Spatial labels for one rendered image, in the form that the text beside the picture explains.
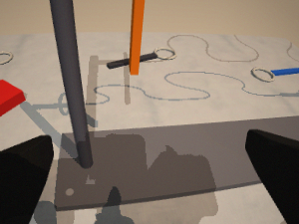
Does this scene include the red rectangular block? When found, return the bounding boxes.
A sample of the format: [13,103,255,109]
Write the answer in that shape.
[0,80,25,116]

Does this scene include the blue-handled loop tool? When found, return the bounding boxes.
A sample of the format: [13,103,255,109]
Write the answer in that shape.
[251,68,299,81]

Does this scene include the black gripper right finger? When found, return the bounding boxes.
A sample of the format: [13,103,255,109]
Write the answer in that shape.
[245,130,299,224]

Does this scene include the orange bar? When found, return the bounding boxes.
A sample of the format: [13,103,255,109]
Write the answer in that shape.
[130,0,146,76]

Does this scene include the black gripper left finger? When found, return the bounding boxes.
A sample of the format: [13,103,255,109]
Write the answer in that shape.
[0,134,54,224]

